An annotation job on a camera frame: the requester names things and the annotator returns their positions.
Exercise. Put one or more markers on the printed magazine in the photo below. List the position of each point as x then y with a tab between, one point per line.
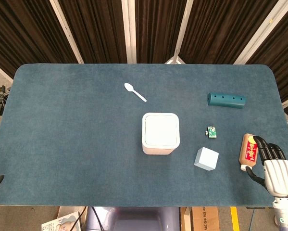
62	223

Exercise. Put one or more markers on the teal holder with holes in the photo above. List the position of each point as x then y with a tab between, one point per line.
226	101

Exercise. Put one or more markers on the dark brown curtain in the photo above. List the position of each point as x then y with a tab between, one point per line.
103	29

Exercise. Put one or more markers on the small green circuit board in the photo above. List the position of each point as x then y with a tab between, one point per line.
212	132

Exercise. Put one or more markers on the blue fabric table mat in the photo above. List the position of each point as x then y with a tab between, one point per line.
62	132

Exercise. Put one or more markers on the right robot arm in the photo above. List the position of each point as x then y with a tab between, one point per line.
285	214

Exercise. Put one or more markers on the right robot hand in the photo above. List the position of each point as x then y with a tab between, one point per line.
278	175

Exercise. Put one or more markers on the white square container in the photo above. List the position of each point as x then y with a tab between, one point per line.
161	130

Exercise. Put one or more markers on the brown cardboard box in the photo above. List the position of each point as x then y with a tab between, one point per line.
204	219

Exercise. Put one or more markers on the purple robot base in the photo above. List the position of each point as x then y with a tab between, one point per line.
134	220

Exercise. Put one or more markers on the light blue cube box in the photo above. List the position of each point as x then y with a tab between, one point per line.
206	158

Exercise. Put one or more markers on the white plastic spoon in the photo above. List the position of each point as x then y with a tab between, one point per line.
128	87

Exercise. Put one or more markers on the brown bottle with red label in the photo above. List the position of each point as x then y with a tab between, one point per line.
248	151

